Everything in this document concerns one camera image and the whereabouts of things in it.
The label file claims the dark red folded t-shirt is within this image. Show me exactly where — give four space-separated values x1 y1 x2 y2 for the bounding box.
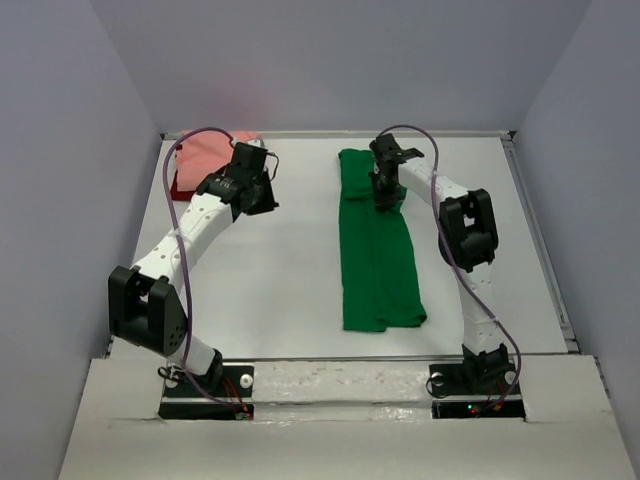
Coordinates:
170 171 199 202

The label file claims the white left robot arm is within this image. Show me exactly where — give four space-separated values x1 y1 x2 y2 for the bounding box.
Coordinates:
108 140 278 397

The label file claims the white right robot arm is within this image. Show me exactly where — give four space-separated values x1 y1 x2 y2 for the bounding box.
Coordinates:
370 129 520 399

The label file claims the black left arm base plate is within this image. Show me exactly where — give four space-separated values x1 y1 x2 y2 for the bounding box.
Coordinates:
157 362 255 421

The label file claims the green t-shirt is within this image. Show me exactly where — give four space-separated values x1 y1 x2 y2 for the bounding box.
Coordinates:
338 148 427 333

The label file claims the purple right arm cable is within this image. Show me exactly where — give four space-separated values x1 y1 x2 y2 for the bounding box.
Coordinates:
378 124 522 416

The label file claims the pink folded t-shirt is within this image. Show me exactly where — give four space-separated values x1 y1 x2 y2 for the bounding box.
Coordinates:
175 131 264 184

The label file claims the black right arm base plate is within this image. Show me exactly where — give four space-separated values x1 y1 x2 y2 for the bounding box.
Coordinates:
425 363 526 420

